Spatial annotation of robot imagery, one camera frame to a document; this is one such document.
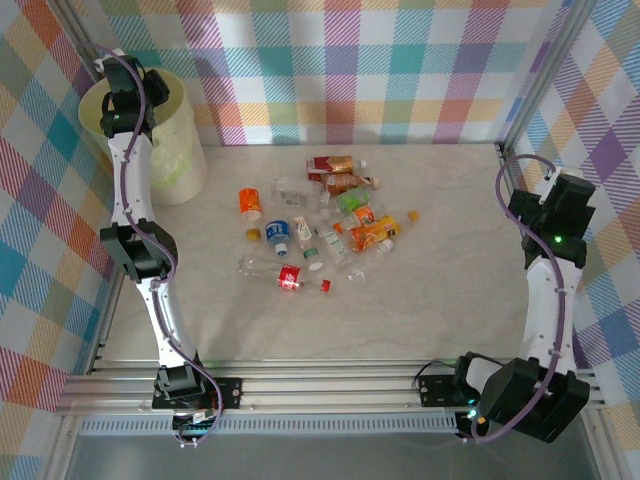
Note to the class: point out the yellow bottle cap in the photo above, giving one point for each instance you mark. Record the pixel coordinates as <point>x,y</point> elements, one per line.
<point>253,235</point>
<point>413,216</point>

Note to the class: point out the orange label crushed bottle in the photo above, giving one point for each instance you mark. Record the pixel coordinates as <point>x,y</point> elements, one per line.
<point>250,202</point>

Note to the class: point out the large orange juice bottle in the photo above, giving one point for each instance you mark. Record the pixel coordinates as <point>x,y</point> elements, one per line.
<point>372,232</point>

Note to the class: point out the small bottle orange label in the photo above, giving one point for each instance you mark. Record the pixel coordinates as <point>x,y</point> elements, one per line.
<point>364,216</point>

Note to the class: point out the clear square bottle white label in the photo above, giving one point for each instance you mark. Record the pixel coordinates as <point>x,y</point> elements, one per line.
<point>292,194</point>

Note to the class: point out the clear bottle blue label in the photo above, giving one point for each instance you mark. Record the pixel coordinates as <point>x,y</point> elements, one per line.
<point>277,232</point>

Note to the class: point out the clear unlabelled plastic bottle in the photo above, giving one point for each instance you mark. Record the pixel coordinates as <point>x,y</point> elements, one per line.
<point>357,274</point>

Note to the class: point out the light green label bottle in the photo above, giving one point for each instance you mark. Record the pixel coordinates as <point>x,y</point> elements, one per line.
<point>350,201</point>

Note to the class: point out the red and gold tea bottle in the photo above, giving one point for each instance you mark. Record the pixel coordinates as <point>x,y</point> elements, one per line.
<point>330,164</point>

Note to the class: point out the brown tea bottle orange label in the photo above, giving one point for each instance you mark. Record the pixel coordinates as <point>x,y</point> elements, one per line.
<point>342,184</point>

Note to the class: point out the slim bottle white green label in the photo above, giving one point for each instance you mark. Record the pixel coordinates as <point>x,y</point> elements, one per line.
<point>302,230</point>

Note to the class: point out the clear bottle green print label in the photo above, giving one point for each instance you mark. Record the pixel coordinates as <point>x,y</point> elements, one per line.
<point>334,245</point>

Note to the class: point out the clear cola bottle red label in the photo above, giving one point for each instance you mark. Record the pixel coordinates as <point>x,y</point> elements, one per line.
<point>290,277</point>

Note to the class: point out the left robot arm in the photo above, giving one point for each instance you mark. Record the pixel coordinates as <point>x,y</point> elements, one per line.
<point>130,180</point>

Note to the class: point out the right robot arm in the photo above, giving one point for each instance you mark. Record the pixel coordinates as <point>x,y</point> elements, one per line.
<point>542,310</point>

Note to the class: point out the pale yellow-green bin liner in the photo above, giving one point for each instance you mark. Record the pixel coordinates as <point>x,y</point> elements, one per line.
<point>172,160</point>

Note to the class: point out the cream plastic waste bin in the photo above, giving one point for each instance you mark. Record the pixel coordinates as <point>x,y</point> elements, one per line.
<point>187,175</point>

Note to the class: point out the black electronics board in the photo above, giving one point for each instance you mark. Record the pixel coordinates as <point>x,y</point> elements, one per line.
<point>192,427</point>
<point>472,422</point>

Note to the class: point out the aluminium side rail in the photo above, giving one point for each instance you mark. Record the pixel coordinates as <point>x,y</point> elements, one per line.
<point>504,165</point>
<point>107,325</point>

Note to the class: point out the aluminium frame post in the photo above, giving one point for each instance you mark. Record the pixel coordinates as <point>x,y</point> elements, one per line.
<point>75,20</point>
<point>550,70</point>

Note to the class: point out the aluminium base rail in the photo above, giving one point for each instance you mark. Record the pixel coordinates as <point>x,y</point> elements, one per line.
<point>325,390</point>

